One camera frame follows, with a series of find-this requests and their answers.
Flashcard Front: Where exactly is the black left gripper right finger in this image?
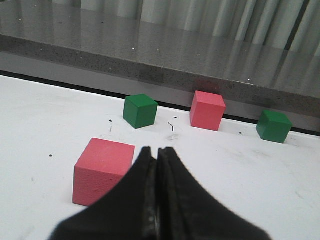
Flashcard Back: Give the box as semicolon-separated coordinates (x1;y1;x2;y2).
157;147;270;240

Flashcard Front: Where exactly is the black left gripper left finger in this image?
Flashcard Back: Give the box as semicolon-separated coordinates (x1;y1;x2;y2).
49;147;157;240

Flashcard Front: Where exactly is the near pink cube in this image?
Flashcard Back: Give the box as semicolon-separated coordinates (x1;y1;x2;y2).
72;138;135;206

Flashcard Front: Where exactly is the pink cube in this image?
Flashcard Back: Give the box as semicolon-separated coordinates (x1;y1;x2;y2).
72;138;135;206
189;90;226;131

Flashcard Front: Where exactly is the left green cube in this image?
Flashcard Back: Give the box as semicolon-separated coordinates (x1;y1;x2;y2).
122;94;158;129

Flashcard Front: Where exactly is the green cube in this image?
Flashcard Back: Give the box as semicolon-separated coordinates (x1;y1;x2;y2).
256;110;293;144
122;94;158;129

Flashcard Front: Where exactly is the far pink cube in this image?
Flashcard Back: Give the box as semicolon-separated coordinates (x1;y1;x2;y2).
189;90;226;131

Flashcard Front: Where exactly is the right green cube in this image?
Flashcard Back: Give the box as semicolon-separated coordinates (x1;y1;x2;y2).
256;110;293;144

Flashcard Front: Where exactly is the grey stone counter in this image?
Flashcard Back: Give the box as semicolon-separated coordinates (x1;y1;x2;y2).
0;0;320;132

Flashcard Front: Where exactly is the grey pleated curtain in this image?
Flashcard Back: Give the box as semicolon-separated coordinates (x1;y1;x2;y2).
65;0;320;57

